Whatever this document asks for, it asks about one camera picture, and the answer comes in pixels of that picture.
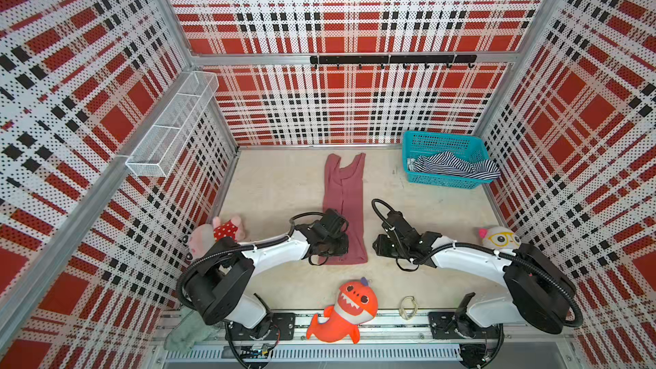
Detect maroon tank top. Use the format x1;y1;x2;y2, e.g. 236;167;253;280
323;153;368;266

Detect striped black white tank top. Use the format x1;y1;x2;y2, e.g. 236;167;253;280
407;152;501;180

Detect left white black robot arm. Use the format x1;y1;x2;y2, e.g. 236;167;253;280
175;209;349;339

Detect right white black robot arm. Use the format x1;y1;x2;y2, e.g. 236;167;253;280
372;198;584;338

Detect red shark plush toy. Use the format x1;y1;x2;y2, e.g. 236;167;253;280
306;278;379;344

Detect white plush toy yellow glasses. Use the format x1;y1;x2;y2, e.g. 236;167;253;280
478;225;521;251

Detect teal plastic basket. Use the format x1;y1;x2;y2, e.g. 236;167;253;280
401;131;501;190

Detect pink plush toy red dress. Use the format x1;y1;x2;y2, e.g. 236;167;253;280
188;215;247;260

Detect green cloth rag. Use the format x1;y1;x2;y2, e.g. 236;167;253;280
164;307;220;354

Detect clear plastic ring loop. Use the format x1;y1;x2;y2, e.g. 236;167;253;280
399;296;420;321

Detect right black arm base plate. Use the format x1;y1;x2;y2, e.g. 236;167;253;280
428;311;499;341

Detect aluminium front rail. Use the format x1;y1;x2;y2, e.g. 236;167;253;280
144;309;584;368

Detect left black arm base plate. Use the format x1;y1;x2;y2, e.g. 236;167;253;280
225;312;297;341

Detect black wall hook rail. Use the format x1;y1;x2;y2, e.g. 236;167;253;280
309;54;478;67

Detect white wire mesh shelf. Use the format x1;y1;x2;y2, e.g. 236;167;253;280
126;71;218;178

